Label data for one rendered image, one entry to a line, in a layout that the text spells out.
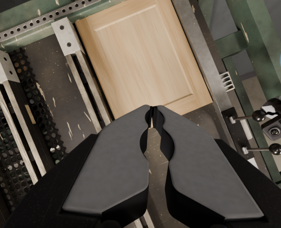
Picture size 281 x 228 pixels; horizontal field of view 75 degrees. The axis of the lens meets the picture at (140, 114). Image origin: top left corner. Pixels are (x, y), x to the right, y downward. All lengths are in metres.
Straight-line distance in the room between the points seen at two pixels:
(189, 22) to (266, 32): 0.28
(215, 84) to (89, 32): 0.52
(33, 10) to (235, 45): 0.79
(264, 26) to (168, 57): 0.36
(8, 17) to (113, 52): 0.40
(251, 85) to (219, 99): 3.03
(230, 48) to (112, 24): 0.49
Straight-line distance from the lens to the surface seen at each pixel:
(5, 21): 0.90
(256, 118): 0.67
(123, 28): 0.78
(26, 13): 0.87
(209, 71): 0.74
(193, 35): 0.76
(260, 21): 0.87
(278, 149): 0.71
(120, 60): 0.74
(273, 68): 0.85
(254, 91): 3.69
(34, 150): 0.76
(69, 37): 0.74
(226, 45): 0.88
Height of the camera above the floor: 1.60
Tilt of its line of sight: 30 degrees down
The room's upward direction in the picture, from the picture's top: 157 degrees clockwise
